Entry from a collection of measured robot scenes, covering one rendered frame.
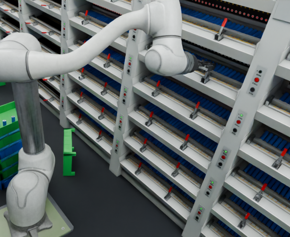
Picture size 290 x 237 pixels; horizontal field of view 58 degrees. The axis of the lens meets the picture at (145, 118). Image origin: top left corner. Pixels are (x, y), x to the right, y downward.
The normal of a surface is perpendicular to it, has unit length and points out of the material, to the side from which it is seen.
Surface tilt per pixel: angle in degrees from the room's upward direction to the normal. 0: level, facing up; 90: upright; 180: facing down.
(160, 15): 68
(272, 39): 90
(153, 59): 78
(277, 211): 19
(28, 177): 6
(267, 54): 90
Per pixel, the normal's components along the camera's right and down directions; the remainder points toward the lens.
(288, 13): -0.69, 0.26
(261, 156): -0.05, -0.71
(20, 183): 0.19, -0.79
